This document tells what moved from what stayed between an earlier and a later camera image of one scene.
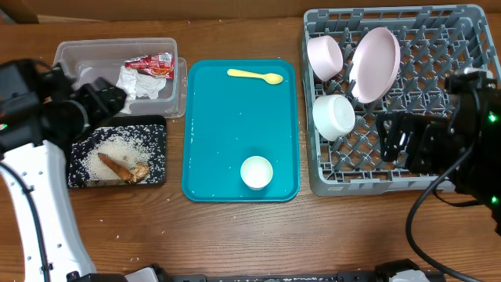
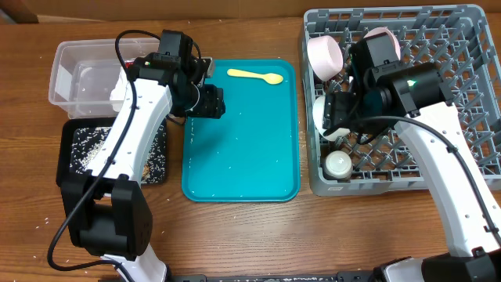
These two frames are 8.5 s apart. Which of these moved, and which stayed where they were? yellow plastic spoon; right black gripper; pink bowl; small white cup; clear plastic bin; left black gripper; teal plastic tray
Moved: left black gripper; right black gripper; small white cup
Stayed: yellow plastic spoon; teal plastic tray; pink bowl; clear plastic bin
